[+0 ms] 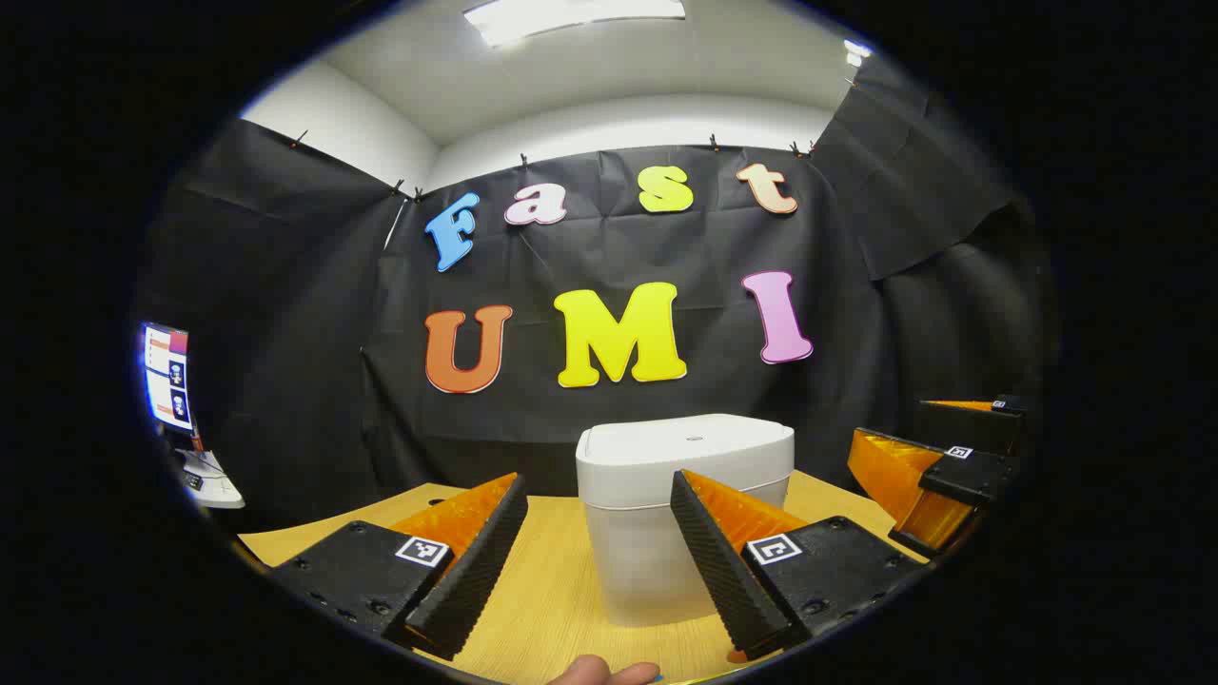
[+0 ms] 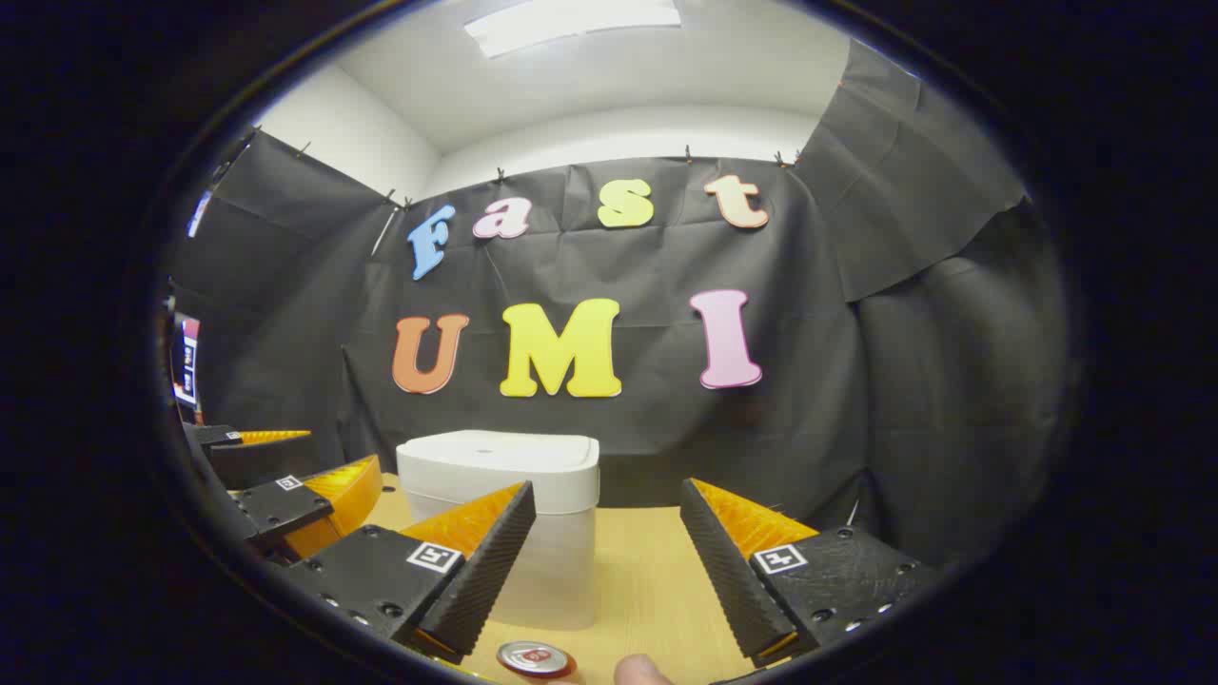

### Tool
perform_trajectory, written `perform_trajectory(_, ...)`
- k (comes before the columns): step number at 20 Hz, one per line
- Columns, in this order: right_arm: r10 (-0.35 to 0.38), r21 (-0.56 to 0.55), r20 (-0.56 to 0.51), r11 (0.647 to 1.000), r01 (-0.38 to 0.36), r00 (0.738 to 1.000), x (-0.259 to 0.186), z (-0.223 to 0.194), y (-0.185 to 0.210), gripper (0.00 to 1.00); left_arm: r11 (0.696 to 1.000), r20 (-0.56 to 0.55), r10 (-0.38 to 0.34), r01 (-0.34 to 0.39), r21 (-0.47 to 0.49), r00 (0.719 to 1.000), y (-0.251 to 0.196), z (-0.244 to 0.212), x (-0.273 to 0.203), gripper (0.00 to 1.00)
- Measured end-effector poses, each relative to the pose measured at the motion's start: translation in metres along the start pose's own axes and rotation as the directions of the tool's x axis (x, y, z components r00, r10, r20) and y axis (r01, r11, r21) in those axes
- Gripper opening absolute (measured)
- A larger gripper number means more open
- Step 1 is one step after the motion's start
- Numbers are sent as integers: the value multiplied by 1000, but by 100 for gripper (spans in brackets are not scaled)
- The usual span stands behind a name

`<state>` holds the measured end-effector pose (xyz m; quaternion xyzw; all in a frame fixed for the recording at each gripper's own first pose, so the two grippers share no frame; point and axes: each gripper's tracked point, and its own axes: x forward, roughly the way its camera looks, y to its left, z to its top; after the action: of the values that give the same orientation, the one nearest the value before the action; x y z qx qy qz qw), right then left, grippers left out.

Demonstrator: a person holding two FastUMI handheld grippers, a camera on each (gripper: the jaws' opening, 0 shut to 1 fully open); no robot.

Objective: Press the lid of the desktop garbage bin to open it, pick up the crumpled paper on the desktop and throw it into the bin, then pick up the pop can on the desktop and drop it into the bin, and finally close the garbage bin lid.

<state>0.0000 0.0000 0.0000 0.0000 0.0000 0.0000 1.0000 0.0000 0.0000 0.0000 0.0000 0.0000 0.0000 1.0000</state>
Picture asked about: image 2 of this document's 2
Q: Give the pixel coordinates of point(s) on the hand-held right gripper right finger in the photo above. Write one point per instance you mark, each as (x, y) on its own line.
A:
(728, 571)

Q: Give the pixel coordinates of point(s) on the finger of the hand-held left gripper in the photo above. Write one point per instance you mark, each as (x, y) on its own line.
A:
(249, 459)
(285, 509)

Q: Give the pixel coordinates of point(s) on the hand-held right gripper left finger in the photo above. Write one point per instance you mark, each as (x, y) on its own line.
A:
(481, 571)

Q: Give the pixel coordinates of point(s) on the red pop can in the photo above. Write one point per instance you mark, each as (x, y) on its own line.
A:
(535, 658)

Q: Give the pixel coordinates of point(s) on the white desktop garbage bin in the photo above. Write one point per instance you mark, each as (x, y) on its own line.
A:
(495, 466)

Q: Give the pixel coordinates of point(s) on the wooden desktop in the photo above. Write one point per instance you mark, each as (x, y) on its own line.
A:
(647, 580)

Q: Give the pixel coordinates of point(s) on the black backdrop cloth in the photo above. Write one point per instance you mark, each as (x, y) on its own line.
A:
(856, 381)

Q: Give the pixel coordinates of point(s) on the ceiling light panel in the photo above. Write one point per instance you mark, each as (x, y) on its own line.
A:
(571, 24)

